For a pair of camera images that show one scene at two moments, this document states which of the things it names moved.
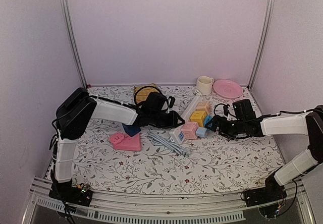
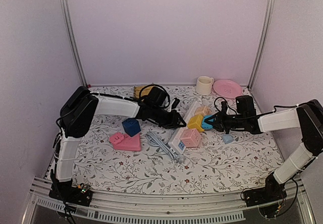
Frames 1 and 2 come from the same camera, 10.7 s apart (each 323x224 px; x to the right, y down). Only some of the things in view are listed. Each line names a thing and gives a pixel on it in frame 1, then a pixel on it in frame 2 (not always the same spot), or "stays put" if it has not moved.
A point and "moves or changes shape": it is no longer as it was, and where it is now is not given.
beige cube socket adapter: (204, 106) moves or changes shape
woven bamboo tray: (141, 92) stays put
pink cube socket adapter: (189, 129) moves or changes shape
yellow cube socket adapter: (199, 116) moves or changes shape
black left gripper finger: (169, 126) stays put
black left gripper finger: (173, 117) stays put
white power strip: (176, 135) moves or changes shape
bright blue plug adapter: (207, 119) moves or changes shape
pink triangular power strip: (122, 142) stays put
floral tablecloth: (221, 147) stays put
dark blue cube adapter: (131, 130) stays put
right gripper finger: (215, 127) stays put
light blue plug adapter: (201, 131) moves or changes shape
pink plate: (227, 89) stays put
